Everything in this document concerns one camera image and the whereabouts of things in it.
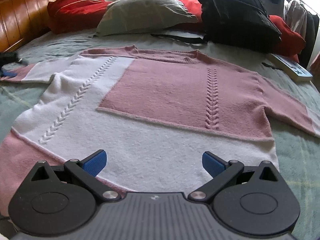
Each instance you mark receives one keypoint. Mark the pink and white sweater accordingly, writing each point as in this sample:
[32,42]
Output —
[153,111]

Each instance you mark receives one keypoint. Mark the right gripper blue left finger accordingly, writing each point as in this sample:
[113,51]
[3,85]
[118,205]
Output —
[83,173]

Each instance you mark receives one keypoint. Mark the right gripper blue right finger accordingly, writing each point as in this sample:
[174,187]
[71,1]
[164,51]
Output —
[224,174]

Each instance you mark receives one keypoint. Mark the black pen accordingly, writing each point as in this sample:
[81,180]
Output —
[270,66]

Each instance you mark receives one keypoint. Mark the red quilt behind backpack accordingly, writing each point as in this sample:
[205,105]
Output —
[291,42]

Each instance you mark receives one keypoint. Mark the grey pillow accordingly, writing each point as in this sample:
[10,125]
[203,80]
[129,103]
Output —
[142,16]

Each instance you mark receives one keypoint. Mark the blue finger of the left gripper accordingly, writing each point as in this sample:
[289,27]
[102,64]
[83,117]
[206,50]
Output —
[5,73]

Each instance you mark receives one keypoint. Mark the wooden headboard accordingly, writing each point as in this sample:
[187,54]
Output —
[22,21]

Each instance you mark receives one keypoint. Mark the green plaid bed blanket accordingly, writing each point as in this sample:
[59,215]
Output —
[297,151]

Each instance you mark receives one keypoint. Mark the paperback book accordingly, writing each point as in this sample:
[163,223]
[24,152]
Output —
[294,70]

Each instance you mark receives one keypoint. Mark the hanging clothes on rack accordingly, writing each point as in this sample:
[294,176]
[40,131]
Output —
[306,24]

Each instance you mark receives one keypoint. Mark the red pillow at headboard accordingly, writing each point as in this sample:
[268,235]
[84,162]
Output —
[74,15]

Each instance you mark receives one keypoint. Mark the black backpack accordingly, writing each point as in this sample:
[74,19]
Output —
[238,23]

